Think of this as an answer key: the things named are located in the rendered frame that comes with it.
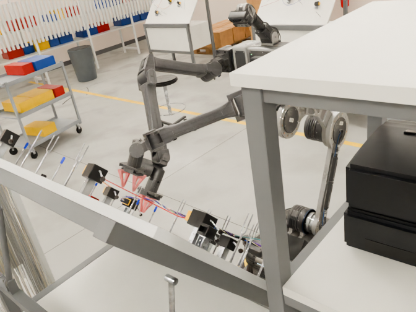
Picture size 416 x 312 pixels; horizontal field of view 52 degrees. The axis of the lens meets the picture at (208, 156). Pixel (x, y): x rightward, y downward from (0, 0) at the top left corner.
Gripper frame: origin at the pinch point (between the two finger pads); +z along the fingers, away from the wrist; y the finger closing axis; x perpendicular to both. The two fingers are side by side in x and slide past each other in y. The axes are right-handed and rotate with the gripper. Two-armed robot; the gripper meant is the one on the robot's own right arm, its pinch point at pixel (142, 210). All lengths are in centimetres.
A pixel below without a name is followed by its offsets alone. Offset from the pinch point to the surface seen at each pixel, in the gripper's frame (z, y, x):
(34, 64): -85, -333, 195
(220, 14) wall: -423, -420, 696
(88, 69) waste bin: -153, -499, 449
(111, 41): -278, -655, 644
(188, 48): -235, -304, 447
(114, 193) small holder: -7, 16, -47
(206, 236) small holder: -8, 60, -68
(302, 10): -286, -97, 353
